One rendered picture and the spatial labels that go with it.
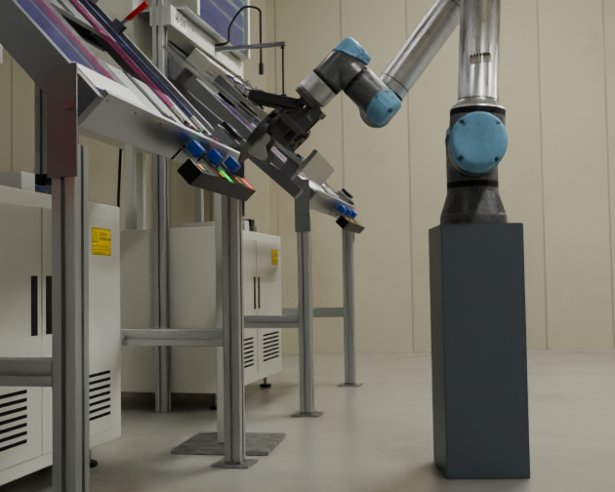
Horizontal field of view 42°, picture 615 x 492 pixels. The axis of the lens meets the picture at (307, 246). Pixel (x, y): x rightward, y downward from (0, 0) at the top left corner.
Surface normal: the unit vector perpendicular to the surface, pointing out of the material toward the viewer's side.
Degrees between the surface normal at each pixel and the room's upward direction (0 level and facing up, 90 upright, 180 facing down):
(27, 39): 90
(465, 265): 90
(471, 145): 98
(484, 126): 98
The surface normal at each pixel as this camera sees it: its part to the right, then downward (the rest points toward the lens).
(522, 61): 0.00, -0.04
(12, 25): -0.24, -0.04
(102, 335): 0.97, -0.03
